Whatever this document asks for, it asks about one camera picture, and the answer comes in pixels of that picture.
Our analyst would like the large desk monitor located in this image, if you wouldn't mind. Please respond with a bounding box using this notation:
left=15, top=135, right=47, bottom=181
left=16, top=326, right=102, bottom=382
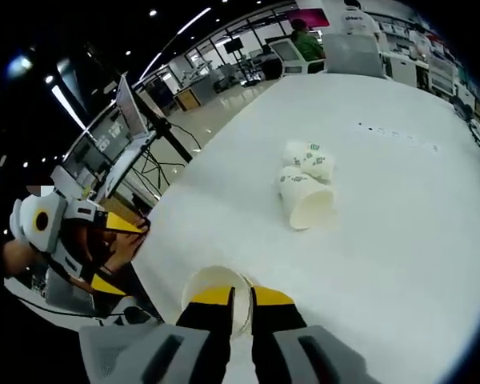
left=62, top=111, right=123, bottom=181

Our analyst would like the pile of paper cups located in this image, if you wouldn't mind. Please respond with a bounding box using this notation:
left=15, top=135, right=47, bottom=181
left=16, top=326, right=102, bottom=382
left=277, top=139, right=338, bottom=232

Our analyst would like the white storage shelf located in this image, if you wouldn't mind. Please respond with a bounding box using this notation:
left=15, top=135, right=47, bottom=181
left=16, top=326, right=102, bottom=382
left=378, top=11, right=457, bottom=53

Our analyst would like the white counter cabinet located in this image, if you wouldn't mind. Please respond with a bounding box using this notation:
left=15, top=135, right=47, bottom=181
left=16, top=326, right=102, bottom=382
left=385, top=51, right=419, bottom=87

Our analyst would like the white shell chair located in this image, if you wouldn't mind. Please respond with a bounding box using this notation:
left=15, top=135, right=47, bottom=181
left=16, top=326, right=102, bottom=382
left=268, top=38, right=328, bottom=77

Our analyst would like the pink monitor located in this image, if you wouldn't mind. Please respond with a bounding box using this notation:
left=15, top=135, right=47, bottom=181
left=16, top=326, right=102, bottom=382
left=294, top=7, right=330, bottom=27

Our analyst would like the wood front cabinet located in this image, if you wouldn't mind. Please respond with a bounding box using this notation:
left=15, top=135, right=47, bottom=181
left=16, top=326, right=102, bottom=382
left=174, top=82, right=204, bottom=113

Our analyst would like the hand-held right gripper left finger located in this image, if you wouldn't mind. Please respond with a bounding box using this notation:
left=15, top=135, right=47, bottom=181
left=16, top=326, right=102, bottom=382
left=78, top=285, right=236, bottom=384

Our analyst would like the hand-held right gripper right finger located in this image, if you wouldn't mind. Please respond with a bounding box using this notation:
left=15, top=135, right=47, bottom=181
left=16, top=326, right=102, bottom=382
left=250, top=284, right=383, bottom=384

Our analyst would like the green print paper cup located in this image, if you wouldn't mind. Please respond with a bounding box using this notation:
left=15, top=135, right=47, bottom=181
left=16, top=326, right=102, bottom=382
left=182, top=265, right=254, bottom=339

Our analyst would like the person's left hand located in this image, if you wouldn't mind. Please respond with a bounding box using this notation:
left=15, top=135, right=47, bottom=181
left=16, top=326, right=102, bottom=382
left=2, top=238, right=38, bottom=278

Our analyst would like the black screen on stand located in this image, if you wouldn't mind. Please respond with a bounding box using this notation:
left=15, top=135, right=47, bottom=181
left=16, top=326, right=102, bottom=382
left=223, top=38, right=246, bottom=87

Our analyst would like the grey high-back chair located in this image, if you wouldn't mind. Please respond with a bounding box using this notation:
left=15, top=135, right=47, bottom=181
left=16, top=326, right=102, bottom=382
left=323, top=33, right=386, bottom=78

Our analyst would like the black tripod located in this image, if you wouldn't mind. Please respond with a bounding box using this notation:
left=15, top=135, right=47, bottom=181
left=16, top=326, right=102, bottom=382
left=134, top=91, right=194, bottom=162

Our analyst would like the open laptop screen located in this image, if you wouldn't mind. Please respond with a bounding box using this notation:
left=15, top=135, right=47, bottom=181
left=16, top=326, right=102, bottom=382
left=115, top=74, right=149, bottom=139

